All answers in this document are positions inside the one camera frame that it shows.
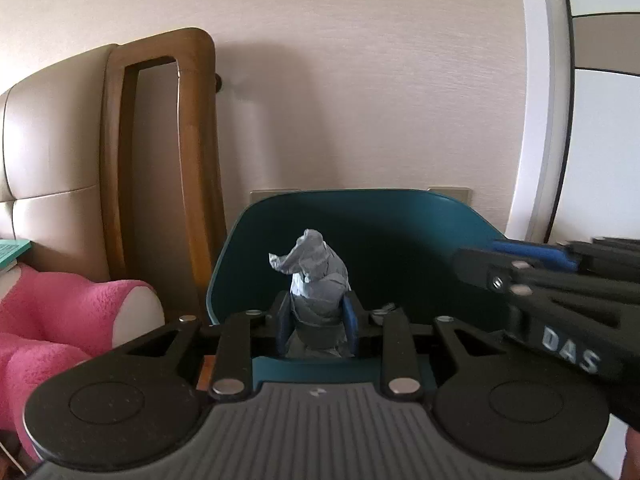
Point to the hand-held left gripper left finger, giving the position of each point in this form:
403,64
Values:
282,322

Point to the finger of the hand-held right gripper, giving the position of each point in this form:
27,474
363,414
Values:
535,255
480,265

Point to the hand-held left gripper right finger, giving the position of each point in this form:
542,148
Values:
350,322

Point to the grey paper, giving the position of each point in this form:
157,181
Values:
315,280

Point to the teal plastic bin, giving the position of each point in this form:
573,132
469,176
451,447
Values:
400,240

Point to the white wardrobe sliding door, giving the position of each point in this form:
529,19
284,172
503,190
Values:
600,135

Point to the pink plush toy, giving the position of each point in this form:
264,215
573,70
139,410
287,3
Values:
60,320

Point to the teal grid book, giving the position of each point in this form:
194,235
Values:
12,252

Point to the beige wall socket plate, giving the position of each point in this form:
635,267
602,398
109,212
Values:
265,195

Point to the dark wall door stopper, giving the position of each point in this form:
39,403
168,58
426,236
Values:
218,82

